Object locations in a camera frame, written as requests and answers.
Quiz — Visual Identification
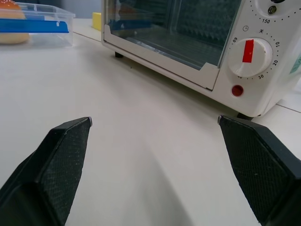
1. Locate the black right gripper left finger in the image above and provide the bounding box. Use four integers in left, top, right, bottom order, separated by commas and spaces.
0, 116, 93, 226

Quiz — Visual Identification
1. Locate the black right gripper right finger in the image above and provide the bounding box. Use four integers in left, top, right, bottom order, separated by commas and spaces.
217, 115, 301, 226

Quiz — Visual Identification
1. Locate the white toaster oven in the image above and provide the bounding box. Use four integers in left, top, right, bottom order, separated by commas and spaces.
101, 0, 301, 119

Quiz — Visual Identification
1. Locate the glass oven door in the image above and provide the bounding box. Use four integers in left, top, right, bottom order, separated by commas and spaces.
103, 0, 243, 90

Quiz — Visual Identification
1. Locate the white timer knob red mark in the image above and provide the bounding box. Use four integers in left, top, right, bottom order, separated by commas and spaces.
228, 38, 274, 77

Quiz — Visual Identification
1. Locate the clear plastic container blue rim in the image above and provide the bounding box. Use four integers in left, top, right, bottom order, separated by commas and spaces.
0, 2, 76, 49

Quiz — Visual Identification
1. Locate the hamburger bun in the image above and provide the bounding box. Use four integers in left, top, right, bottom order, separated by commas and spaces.
0, 0, 30, 44

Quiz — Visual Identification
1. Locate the yellow sponge block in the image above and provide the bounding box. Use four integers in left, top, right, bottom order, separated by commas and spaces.
92, 12, 103, 31

